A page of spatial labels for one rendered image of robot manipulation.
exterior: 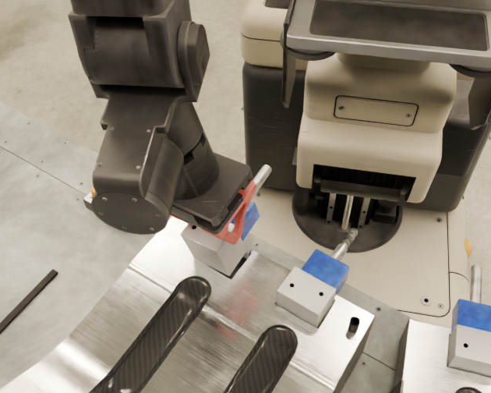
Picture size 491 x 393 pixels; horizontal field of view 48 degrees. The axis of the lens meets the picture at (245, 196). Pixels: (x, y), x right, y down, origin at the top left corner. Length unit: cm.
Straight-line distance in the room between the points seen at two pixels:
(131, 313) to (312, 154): 42
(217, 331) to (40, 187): 40
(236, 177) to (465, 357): 29
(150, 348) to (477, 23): 52
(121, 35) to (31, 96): 197
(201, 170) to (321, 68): 41
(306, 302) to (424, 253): 86
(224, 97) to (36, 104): 72
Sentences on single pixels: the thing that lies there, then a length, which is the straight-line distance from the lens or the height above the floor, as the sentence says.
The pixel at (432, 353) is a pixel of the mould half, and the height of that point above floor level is 85.
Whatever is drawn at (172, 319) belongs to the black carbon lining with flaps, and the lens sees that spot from 61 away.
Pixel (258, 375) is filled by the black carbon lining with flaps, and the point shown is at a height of 88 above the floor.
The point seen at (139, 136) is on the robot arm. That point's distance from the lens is 40.
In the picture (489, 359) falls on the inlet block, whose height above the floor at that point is 88.
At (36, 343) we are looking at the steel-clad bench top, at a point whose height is 80.
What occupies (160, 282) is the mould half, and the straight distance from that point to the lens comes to 63.
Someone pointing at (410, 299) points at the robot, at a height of 28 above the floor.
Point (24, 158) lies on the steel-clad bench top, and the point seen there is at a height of 80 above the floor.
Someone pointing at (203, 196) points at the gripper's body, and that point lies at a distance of 51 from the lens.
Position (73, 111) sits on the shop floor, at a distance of 223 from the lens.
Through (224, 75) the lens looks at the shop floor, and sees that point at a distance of 227.
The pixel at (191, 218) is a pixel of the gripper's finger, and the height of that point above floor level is 101.
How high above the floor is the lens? 142
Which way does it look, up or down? 51 degrees down
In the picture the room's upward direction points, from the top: 2 degrees counter-clockwise
